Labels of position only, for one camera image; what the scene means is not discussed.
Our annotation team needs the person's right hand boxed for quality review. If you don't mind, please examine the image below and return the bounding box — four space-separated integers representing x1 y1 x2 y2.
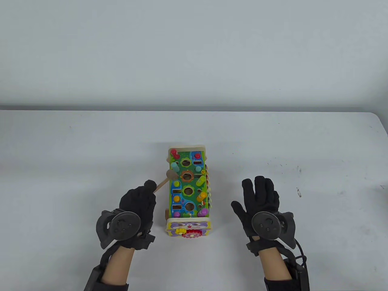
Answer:
231 176 280 242

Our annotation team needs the person's left hand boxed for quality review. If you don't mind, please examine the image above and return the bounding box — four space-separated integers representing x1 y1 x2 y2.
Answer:
119 180 158 243

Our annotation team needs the small wooden hammer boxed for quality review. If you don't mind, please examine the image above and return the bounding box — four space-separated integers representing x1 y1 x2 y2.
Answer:
153 169 178 193

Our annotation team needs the colourful wooden whack-a-mole toy box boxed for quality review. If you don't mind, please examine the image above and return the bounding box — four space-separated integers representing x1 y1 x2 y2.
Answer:
165 145 214 240

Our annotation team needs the person's left forearm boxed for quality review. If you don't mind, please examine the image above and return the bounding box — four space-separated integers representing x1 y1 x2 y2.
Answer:
102 246 135 285

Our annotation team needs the black forearm pack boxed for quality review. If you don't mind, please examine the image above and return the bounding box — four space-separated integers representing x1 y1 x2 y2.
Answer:
83 265 129 291
264 263 310 291

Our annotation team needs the person's right forearm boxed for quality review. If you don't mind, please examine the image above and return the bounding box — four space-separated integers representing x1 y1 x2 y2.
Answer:
258 249 293 279

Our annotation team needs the black hand tracking controller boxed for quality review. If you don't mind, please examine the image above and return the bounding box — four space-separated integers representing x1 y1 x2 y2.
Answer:
252 211 296 249
96 210 142 249

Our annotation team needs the black cable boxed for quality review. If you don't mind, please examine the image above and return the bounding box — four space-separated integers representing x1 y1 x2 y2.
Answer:
295 239 307 267

